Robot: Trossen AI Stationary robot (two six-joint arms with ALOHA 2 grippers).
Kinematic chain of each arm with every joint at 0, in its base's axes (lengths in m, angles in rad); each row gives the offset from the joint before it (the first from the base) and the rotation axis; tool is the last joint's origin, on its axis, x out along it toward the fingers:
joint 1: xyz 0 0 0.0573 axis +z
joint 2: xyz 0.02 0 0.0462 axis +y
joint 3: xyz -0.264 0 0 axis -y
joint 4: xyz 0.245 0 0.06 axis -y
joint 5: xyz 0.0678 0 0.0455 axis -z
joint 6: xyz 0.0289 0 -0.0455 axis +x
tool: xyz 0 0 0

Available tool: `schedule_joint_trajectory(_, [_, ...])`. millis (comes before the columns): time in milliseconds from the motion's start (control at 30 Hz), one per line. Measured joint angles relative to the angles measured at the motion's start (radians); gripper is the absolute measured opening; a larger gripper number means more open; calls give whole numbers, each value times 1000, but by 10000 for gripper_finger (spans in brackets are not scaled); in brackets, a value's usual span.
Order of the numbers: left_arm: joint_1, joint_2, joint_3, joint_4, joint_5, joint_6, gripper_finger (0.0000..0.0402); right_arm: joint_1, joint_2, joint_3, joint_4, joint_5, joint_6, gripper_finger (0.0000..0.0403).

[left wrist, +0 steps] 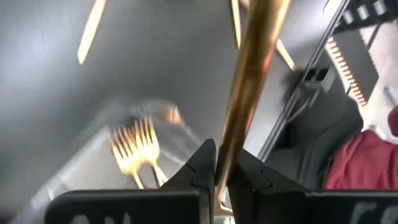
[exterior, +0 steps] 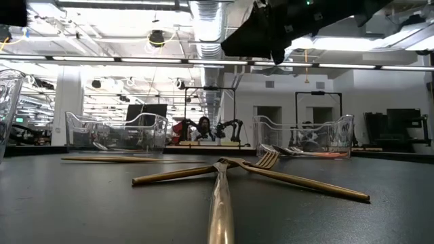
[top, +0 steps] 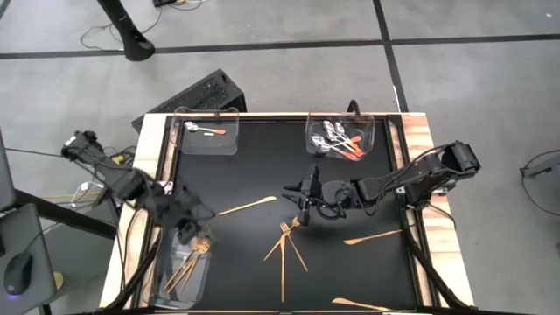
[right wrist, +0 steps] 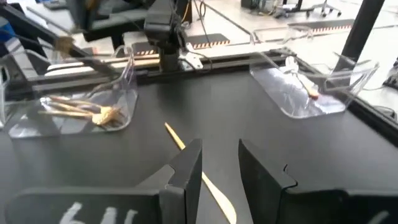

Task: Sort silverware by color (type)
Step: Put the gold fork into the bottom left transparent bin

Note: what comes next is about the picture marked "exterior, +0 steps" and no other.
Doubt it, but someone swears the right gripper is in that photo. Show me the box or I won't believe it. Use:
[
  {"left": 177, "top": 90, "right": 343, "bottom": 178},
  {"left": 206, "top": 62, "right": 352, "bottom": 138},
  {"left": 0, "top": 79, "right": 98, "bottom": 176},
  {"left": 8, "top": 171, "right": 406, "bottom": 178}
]
[{"left": 220, "top": 0, "right": 353, "bottom": 65}]

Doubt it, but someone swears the gold fork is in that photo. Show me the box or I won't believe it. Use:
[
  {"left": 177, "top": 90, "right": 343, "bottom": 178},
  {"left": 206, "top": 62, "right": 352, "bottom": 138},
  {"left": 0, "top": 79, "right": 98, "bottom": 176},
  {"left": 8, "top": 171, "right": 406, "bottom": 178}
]
[
  {"left": 131, "top": 150, "right": 281, "bottom": 186},
  {"left": 216, "top": 157, "right": 371, "bottom": 203}
]

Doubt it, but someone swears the gold knife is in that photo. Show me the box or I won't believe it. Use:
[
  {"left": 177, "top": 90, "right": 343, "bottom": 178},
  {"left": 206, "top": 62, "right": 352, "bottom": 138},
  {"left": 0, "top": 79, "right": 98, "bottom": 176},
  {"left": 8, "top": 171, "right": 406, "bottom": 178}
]
[
  {"left": 207, "top": 161, "right": 236, "bottom": 244},
  {"left": 60, "top": 155, "right": 208, "bottom": 165}
]

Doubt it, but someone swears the clear plastic bin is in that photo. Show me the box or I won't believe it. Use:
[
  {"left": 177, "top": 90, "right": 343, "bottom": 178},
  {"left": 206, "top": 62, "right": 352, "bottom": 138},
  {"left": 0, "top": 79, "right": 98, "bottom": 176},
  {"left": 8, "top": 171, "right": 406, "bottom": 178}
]
[
  {"left": 64, "top": 110, "right": 170, "bottom": 153},
  {"left": 252, "top": 114, "right": 355, "bottom": 159},
  {"left": 0, "top": 68, "right": 27, "bottom": 165}
]

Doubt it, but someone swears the small black background robot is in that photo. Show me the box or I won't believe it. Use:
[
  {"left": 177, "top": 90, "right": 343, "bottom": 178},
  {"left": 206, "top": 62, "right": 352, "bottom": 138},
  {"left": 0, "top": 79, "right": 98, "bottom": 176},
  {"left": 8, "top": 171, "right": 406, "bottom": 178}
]
[
  {"left": 216, "top": 118, "right": 245, "bottom": 144},
  {"left": 178, "top": 118, "right": 197, "bottom": 142}
]

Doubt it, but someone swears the person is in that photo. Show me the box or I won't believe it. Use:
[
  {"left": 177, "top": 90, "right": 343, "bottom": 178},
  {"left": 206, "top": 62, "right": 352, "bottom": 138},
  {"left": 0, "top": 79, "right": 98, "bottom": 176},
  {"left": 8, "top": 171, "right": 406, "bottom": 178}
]
[
  {"left": 297, "top": 121, "right": 327, "bottom": 153},
  {"left": 191, "top": 116, "right": 218, "bottom": 142}
]

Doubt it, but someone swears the wooden background workbench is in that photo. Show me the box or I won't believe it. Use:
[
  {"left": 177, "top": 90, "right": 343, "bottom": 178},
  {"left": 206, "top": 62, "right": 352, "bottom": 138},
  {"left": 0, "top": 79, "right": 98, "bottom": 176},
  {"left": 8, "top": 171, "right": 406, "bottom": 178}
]
[{"left": 165, "top": 140, "right": 252, "bottom": 150}]

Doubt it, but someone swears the red chair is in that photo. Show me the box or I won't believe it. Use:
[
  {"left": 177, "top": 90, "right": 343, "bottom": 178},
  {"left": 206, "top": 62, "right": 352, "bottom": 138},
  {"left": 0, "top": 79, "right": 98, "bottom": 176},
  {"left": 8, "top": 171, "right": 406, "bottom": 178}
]
[{"left": 172, "top": 121, "right": 184, "bottom": 143}]

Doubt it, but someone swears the black monitor screen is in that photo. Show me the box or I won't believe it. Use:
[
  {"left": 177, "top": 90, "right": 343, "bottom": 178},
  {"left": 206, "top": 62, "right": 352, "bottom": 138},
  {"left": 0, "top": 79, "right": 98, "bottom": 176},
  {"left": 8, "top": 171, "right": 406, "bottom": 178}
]
[{"left": 125, "top": 103, "right": 169, "bottom": 127}]

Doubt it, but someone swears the black equipment rack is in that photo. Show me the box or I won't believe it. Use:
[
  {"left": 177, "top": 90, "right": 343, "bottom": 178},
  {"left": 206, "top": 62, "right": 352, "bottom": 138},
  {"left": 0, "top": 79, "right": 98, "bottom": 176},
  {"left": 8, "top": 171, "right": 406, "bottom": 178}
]
[{"left": 363, "top": 107, "right": 433, "bottom": 153}]

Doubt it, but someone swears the silver ventilation duct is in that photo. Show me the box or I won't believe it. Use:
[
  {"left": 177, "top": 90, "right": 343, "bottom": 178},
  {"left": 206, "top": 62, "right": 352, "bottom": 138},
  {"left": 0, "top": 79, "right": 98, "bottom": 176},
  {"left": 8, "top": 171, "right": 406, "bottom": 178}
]
[{"left": 188, "top": 0, "right": 226, "bottom": 131}]

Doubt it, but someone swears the black background frame stand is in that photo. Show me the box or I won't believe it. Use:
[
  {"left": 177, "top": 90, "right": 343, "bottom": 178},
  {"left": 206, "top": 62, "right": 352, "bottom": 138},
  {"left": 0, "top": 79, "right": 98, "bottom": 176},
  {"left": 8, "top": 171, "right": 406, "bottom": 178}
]
[{"left": 294, "top": 90, "right": 343, "bottom": 127}]

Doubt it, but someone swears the black overhead camera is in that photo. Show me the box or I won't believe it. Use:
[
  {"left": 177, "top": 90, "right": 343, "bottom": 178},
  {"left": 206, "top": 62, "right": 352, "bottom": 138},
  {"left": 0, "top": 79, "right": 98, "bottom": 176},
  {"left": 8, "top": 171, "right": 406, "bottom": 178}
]
[{"left": 148, "top": 29, "right": 166, "bottom": 48}]

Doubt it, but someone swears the frame light bar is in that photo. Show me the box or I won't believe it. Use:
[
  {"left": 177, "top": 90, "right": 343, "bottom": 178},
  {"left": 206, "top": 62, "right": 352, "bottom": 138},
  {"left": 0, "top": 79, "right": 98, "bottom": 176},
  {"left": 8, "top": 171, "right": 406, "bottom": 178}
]
[{"left": 0, "top": 54, "right": 434, "bottom": 73}]

